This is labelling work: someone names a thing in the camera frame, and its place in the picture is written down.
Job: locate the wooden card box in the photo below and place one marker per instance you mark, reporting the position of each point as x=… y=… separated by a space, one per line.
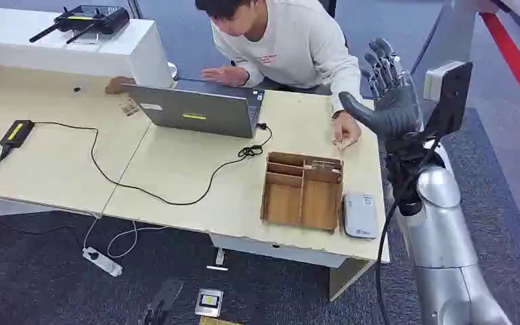
x=302 y=193

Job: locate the grey laptop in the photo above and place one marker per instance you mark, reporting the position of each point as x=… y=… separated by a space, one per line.
x=197 y=112

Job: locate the small square grey device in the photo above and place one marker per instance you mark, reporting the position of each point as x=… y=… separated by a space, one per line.
x=209 y=302

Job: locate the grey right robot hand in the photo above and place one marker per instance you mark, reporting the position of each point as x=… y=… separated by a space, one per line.
x=394 y=112

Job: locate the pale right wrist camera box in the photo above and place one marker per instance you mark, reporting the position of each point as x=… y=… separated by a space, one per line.
x=448 y=94

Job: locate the person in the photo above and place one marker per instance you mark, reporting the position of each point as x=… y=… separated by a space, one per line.
x=287 y=45

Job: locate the yellow flat item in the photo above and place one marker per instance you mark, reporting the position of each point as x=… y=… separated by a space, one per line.
x=217 y=321

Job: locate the black router with antennas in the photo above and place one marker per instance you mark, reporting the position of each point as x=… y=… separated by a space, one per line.
x=85 y=20

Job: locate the stack of cards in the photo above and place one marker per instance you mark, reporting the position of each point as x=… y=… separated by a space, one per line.
x=323 y=165

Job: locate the white power strip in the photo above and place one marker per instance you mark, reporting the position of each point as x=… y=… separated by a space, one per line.
x=102 y=261

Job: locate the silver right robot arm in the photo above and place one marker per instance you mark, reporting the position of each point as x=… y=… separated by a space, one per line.
x=444 y=251

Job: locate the white counter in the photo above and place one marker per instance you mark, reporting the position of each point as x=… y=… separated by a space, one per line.
x=62 y=49

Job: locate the person's left hand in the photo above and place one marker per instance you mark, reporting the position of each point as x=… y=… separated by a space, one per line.
x=347 y=128

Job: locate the person's right hand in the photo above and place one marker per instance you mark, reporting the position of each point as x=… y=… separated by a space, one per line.
x=224 y=75

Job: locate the brown paper piece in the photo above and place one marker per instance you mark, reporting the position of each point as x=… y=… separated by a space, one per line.
x=117 y=85

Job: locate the person's hand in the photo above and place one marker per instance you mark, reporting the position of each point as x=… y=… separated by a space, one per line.
x=224 y=75
x=347 y=128

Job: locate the white desk underframe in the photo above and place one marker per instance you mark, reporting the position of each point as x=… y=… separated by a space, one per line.
x=278 y=251

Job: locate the small white bracket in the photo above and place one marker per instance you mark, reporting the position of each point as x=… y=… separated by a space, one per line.
x=218 y=262

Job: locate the black power adapter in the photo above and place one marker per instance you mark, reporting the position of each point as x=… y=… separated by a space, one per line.
x=16 y=133

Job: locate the printed picture card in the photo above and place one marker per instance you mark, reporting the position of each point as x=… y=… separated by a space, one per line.
x=344 y=144

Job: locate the white flat device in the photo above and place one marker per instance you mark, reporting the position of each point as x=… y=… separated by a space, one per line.
x=359 y=215

